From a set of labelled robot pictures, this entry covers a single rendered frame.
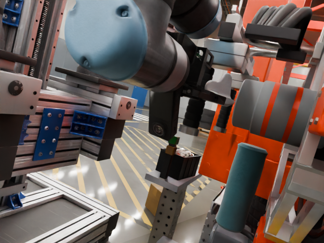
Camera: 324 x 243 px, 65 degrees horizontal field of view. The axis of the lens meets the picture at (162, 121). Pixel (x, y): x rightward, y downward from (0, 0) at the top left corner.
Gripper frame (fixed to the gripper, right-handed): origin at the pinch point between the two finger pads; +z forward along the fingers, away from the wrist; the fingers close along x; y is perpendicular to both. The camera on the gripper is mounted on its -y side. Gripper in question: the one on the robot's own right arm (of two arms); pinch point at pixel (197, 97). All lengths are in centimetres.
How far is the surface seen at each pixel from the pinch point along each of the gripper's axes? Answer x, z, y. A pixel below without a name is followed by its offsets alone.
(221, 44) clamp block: -2.4, -2.2, 11.1
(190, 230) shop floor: 15, 114, -83
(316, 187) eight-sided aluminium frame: -23.8, -9.8, -8.8
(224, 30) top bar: -2.7, -4.0, 13.3
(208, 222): 0, 70, -54
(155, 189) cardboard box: 47, 113, -66
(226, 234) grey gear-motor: -12, 40, -43
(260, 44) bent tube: -7.6, 12.1, 16.3
